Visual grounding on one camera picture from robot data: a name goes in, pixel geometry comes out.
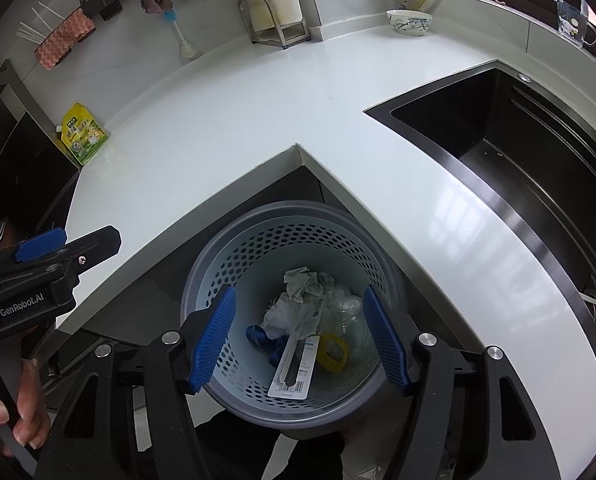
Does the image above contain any metal board rack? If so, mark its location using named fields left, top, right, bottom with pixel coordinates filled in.
left=236, top=0, right=313, bottom=50

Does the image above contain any white floral bowl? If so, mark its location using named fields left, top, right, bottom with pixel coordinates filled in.
left=385, top=8, right=435, bottom=38

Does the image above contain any clear toothbrush package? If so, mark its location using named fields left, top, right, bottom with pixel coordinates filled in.
left=267, top=334, right=322, bottom=401

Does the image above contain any grey perforated waste basket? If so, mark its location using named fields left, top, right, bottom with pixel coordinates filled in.
left=180, top=200, right=409, bottom=442

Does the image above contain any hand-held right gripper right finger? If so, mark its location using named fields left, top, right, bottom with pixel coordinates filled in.
left=362, top=285, right=547, bottom=480

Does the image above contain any person's left hand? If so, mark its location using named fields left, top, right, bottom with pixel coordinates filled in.
left=0, top=357, right=52, bottom=457

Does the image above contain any clear glass mug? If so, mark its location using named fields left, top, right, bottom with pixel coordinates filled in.
left=556, top=0, right=596, bottom=49

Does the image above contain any black kitchen sink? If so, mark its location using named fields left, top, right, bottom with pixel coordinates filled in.
left=363, top=58, right=596, bottom=357

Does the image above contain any pink striped dishcloth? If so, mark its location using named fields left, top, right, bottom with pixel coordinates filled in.
left=33, top=9, right=97, bottom=72

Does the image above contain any printed paper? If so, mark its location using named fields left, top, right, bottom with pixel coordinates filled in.
left=283, top=267, right=337, bottom=304

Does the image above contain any yellow plastic lid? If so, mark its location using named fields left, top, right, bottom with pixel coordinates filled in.
left=316, top=332, right=350, bottom=372

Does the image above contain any black cooktop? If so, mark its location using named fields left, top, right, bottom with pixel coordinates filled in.
left=0, top=85, right=80, bottom=242

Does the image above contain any blue white bottle brush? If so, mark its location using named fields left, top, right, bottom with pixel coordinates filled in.
left=163, top=8, right=199, bottom=61

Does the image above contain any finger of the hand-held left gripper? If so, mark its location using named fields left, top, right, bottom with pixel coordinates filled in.
left=0, top=228, right=68, bottom=273
left=43, top=225, right=123, bottom=287

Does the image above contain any clear plastic container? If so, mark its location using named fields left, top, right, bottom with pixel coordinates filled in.
left=327, top=284, right=374, bottom=357

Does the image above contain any white tissue paper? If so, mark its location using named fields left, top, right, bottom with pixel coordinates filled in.
left=262, top=302, right=299, bottom=342

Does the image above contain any blue strap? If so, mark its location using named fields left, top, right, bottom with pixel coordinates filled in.
left=245, top=324, right=289, bottom=366

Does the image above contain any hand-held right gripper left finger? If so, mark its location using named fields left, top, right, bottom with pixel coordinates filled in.
left=35, top=284, right=239, bottom=480

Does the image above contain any yellow green refill pouch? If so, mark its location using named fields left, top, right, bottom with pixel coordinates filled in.
left=57, top=102, right=110, bottom=167

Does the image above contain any white chopsticks bundle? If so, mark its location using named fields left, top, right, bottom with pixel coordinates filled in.
left=16, top=2, right=59, bottom=44

